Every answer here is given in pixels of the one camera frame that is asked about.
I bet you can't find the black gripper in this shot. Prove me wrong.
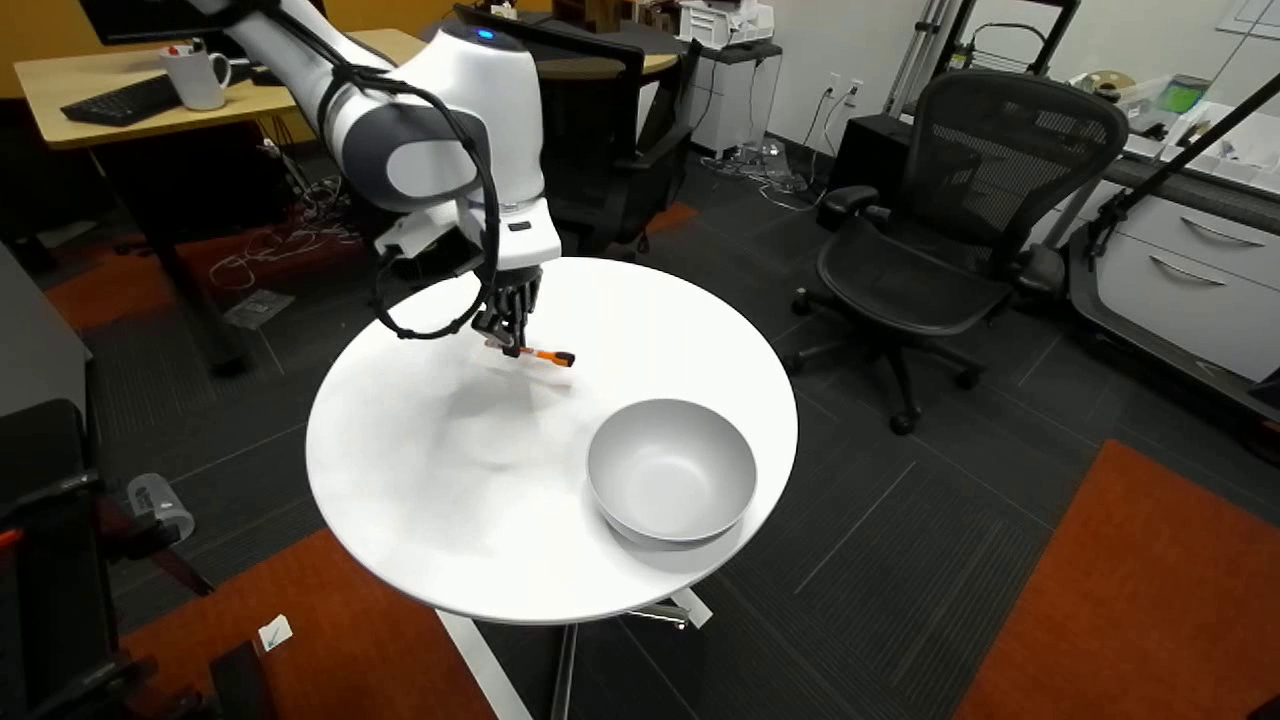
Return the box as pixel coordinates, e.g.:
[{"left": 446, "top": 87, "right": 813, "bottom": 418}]
[{"left": 471, "top": 262, "right": 547, "bottom": 359}]

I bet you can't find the grey round bowl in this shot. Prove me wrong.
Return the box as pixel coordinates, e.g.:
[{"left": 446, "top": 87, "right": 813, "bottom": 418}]
[{"left": 583, "top": 397, "right": 761, "bottom": 548}]

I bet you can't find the white metal table base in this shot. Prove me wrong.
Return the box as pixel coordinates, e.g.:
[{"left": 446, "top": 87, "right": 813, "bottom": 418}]
[{"left": 437, "top": 586, "right": 717, "bottom": 720}]

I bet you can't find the orange floor rug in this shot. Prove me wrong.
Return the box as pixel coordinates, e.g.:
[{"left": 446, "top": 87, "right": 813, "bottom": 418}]
[
  {"left": 117, "top": 527, "right": 501, "bottom": 720},
  {"left": 954, "top": 436, "right": 1280, "bottom": 720},
  {"left": 35, "top": 218, "right": 353, "bottom": 337}
]

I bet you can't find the white printer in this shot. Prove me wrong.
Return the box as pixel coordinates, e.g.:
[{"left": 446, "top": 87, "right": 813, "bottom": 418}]
[{"left": 676, "top": 0, "right": 780, "bottom": 56}]

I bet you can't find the small white box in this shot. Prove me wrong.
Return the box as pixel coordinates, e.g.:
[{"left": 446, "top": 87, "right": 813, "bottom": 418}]
[{"left": 253, "top": 612, "right": 298, "bottom": 657}]

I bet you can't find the clear plastic bottle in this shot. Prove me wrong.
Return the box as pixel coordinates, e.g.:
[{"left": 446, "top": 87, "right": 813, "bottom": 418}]
[{"left": 123, "top": 469, "right": 201, "bottom": 548}]

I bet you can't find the black computer tower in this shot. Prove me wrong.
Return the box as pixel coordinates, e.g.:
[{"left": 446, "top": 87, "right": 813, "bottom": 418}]
[{"left": 831, "top": 112, "right": 923, "bottom": 232}]

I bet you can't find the white mug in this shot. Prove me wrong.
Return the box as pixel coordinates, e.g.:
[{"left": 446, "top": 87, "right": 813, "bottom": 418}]
[{"left": 162, "top": 42, "right": 240, "bottom": 112}]

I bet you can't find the black mesh office chair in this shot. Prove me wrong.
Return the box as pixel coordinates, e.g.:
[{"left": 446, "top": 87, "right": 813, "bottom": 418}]
[{"left": 787, "top": 70, "right": 1133, "bottom": 436}]

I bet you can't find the black keyboard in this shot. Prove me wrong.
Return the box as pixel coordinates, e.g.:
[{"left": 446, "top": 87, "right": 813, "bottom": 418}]
[{"left": 56, "top": 74, "right": 194, "bottom": 134}]

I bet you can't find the black equipment cart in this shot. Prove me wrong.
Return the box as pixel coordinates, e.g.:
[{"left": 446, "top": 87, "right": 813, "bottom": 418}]
[{"left": 0, "top": 243, "right": 151, "bottom": 720}]

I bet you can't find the black monitor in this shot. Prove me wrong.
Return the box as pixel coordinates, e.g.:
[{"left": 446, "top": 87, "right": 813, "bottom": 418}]
[{"left": 75, "top": 0, "right": 253, "bottom": 50}]

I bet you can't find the wooden desk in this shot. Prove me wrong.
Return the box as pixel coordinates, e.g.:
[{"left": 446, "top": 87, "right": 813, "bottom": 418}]
[{"left": 12, "top": 25, "right": 432, "bottom": 381}]

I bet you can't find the white drawer cabinet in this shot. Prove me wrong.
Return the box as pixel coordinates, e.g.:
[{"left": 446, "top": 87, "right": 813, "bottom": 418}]
[{"left": 1091, "top": 134, "right": 1280, "bottom": 394}]

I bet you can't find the black stand pole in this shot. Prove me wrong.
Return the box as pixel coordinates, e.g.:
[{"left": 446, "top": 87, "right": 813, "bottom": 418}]
[{"left": 1079, "top": 74, "right": 1280, "bottom": 264}]

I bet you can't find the green box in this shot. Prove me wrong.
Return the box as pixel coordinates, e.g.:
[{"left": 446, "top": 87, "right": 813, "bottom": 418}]
[{"left": 1155, "top": 74, "right": 1216, "bottom": 119}]

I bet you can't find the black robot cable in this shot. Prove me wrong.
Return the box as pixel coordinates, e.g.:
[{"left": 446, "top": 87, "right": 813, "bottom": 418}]
[{"left": 317, "top": 74, "right": 508, "bottom": 345}]

